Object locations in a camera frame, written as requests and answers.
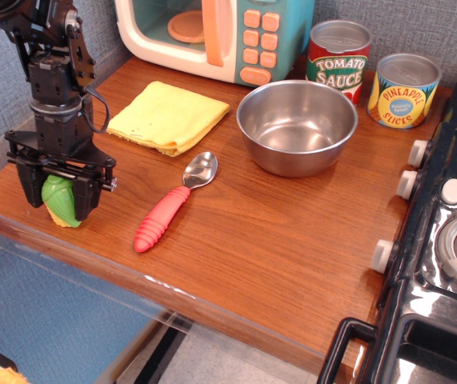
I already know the white stove knob middle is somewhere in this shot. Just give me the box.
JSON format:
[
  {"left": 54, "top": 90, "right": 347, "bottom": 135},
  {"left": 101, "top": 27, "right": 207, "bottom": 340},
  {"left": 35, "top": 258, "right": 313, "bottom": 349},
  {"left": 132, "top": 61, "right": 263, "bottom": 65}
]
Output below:
[{"left": 396, "top": 170, "right": 418, "bottom": 200}]

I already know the yellow folded cloth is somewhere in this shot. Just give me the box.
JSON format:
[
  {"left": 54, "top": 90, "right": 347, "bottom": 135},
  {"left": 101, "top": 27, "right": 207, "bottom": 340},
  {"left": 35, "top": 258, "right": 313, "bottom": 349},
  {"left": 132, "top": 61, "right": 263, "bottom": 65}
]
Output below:
[{"left": 107, "top": 82, "right": 230, "bottom": 157}]

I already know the green yellow toy corn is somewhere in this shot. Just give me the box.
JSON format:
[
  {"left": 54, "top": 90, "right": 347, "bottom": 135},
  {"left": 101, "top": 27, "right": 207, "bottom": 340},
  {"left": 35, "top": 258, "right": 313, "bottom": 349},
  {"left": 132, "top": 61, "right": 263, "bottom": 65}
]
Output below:
[{"left": 42, "top": 175, "right": 82, "bottom": 228}]

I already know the white stove knob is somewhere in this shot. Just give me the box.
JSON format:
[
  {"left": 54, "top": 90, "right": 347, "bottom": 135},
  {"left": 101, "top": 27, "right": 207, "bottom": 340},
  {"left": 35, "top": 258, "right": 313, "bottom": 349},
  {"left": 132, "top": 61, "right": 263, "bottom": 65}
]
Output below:
[
  {"left": 408, "top": 140, "right": 429, "bottom": 168},
  {"left": 396, "top": 170, "right": 418, "bottom": 200},
  {"left": 371, "top": 239, "right": 394, "bottom": 274}
]

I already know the black toy stove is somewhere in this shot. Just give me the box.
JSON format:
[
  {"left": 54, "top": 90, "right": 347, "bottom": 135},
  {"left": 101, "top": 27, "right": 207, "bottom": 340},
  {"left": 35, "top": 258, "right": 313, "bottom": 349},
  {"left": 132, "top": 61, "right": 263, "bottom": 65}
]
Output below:
[{"left": 318, "top": 83, "right": 457, "bottom": 383}]

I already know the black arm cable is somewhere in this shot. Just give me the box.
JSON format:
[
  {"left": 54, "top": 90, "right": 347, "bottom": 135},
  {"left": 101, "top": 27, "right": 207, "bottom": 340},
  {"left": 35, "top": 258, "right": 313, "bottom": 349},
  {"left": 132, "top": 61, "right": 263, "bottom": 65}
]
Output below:
[{"left": 79, "top": 85, "right": 112, "bottom": 134}]

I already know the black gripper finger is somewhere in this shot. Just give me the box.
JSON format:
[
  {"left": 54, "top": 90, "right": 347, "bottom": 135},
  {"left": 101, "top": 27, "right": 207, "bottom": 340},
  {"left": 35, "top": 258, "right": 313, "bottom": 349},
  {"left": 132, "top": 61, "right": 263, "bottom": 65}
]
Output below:
[
  {"left": 72, "top": 176, "right": 102, "bottom": 222},
  {"left": 15, "top": 158, "right": 47, "bottom": 208}
]

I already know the white stove knob rear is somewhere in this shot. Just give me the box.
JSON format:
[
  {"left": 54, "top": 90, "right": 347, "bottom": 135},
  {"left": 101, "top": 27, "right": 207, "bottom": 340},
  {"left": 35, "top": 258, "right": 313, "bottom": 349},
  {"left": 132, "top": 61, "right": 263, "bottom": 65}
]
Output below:
[{"left": 408, "top": 140, "right": 429, "bottom": 168}]

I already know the orange fuzzy object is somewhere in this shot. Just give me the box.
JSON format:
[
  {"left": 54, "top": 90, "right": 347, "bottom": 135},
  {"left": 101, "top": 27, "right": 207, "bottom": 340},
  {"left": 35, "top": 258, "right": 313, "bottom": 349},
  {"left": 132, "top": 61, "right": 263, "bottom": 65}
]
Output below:
[{"left": 0, "top": 367, "right": 29, "bottom": 384}]

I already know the pineapple slices can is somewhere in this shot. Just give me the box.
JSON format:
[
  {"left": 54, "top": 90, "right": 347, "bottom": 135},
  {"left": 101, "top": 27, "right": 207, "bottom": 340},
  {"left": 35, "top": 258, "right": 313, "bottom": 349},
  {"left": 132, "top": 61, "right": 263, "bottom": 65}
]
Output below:
[{"left": 367, "top": 53, "right": 442, "bottom": 129}]

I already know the teal toy microwave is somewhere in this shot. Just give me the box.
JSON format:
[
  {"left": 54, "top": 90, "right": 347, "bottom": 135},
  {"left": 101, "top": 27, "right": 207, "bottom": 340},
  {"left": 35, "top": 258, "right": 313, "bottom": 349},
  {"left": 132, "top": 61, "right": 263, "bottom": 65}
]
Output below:
[{"left": 115, "top": 0, "right": 315, "bottom": 86}]

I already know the red handled metal spoon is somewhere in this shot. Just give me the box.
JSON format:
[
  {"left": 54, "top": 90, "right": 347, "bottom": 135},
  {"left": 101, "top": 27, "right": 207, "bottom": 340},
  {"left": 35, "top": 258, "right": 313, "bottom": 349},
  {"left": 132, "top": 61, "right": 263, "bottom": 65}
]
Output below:
[{"left": 134, "top": 151, "right": 218, "bottom": 253}]

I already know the tomato sauce can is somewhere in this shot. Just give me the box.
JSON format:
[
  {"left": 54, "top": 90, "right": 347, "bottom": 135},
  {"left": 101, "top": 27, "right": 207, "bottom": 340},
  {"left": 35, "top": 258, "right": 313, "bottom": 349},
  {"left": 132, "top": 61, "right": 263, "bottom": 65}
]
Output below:
[{"left": 306, "top": 19, "right": 372, "bottom": 105}]

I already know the white stove knob front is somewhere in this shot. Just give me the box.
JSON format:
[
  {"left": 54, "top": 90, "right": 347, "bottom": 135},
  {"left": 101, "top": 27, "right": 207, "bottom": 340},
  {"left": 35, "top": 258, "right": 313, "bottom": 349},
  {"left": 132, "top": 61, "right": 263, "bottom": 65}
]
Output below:
[{"left": 371, "top": 239, "right": 394, "bottom": 274}]

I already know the stainless steel bowl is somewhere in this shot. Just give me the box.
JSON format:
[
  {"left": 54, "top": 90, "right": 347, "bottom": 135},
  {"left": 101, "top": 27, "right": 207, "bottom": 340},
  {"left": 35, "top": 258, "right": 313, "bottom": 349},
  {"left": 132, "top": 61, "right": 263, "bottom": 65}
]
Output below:
[{"left": 236, "top": 80, "right": 359, "bottom": 178}]

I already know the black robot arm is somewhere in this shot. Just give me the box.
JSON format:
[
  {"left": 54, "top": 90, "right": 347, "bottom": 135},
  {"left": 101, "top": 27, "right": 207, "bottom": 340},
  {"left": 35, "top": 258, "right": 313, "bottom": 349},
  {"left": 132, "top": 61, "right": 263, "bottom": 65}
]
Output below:
[{"left": 0, "top": 1, "right": 117, "bottom": 228}]

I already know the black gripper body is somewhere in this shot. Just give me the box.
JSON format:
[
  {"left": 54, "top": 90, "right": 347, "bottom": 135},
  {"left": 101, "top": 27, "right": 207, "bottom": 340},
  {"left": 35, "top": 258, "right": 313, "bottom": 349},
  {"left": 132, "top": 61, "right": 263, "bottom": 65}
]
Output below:
[{"left": 5, "top": 95, "right": 117, "bottom": 192}]

